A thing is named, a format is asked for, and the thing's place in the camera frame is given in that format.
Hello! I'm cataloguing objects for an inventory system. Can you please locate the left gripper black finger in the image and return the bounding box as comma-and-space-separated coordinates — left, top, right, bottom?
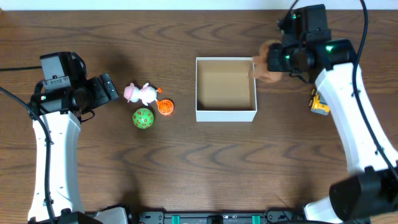
104, 81, 119, 100
99, 73, 113, 90

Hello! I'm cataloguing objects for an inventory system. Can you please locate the pink white duck toy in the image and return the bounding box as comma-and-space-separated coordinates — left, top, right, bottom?
123, 83, 162, 106

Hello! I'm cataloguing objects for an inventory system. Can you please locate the yellow grey toy truck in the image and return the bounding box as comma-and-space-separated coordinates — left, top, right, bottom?
309, 88, 330, 115

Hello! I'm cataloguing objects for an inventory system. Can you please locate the brown plush toy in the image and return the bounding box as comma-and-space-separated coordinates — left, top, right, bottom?
249, 40, 283, 83

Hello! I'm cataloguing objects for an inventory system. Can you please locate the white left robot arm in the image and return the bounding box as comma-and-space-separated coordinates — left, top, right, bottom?
28, 73, 119, 223

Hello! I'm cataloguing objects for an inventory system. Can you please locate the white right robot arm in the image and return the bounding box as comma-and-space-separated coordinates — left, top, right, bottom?
266, 39, 397, 223

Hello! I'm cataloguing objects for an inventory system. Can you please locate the green numbered dice ball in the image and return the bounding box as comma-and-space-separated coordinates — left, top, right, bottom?
132, 108, 154, 129

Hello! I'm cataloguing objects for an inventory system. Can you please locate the orange lattice ball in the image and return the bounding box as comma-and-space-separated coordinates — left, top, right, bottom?
156, 99, 174, 116

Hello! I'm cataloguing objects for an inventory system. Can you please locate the white cardboard box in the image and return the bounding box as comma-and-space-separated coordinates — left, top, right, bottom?
195, 57, 257, 122

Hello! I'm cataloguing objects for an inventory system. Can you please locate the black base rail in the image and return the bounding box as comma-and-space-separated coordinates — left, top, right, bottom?
86, 208, 307, 224

